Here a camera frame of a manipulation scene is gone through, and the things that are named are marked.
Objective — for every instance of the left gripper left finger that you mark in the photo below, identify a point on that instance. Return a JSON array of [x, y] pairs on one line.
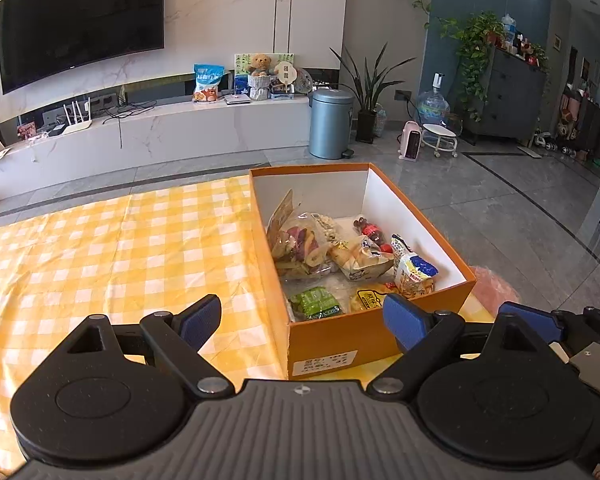
[[175, 341]]

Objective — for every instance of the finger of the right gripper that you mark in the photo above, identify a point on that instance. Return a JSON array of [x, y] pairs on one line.
[[545, 324]]

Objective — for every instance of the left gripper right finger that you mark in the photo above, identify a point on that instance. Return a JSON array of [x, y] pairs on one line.
[[425, 338]]

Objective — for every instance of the Mimi snack bag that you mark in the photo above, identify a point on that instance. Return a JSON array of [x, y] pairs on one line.
[[413, 275]]

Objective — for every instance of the yellow snack packet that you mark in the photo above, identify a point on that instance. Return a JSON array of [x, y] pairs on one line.
[[370, 297]]

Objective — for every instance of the green nut packet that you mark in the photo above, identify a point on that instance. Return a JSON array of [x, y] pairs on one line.
[[314, 303]]

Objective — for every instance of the small cola bottle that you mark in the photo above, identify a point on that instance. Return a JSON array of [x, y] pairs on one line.
[[370, 230]]

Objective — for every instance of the clear dried fruit bag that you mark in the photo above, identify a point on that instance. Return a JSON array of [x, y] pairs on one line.
[[297, 251]]

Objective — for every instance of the beige potato chip bag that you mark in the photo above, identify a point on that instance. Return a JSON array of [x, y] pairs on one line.
[[361, 259]]

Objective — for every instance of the white spicy strip packet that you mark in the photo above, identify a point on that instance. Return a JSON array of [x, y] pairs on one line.
[[329, 230]]

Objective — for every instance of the yellow checkered tablecloth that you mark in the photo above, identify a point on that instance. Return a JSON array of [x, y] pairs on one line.
[[163, 250]]

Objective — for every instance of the white round stool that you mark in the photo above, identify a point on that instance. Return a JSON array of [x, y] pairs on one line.
[[440, 139]]

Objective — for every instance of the pink small heater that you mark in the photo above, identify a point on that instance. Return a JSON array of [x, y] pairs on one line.
[[410, 141]]

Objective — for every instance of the white TV console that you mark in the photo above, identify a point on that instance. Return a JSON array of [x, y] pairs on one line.
[[163, 134]]

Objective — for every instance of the water jug with pump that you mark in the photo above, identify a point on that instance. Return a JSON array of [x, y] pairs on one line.
[[431, 106]]

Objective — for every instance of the white wifi router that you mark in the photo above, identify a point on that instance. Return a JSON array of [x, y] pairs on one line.
[[78, 116]]

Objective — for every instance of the dark grey cabinet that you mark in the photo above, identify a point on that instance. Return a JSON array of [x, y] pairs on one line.
[[514, 90]]

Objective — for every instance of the potted long-leaf plant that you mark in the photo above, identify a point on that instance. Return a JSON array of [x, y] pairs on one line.
[[367, 84]]

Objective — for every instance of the grey metal trash bin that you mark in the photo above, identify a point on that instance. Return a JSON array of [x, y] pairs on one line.
[[331, 121]]

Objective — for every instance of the blue snack bag on console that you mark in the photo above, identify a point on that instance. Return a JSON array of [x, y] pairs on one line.
[[207, 81]]

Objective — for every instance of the teddy bear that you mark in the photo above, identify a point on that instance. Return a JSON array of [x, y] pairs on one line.
[[259, 77]]

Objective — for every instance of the trailing green plant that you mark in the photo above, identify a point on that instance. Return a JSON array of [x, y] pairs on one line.
[[476, 37]]

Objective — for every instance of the black television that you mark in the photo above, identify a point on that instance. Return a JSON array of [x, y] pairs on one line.
[[42, 38]]

